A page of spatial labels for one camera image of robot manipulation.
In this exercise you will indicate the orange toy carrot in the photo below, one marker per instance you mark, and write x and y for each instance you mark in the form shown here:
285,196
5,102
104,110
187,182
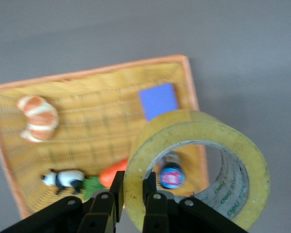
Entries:
111,176

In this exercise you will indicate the toy croissant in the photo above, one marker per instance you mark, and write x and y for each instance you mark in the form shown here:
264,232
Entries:
40,119

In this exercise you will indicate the black white toy panda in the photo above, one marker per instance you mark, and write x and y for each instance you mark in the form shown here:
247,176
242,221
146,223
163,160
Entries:
65,179

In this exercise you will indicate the purple block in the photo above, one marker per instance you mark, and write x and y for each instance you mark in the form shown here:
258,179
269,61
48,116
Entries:
157,100

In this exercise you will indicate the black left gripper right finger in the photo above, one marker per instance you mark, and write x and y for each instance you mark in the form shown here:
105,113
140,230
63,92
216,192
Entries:
157,213

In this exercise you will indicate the yellow tape roll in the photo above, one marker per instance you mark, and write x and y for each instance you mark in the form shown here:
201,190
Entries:
140,150

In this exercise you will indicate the small jar blue lid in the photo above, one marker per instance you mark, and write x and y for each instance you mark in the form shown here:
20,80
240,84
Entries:
172,178

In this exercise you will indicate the orange yellow wicker basket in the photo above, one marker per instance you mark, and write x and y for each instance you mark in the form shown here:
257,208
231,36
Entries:
87,121

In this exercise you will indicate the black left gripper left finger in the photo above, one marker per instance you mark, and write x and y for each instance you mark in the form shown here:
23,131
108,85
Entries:
97,213

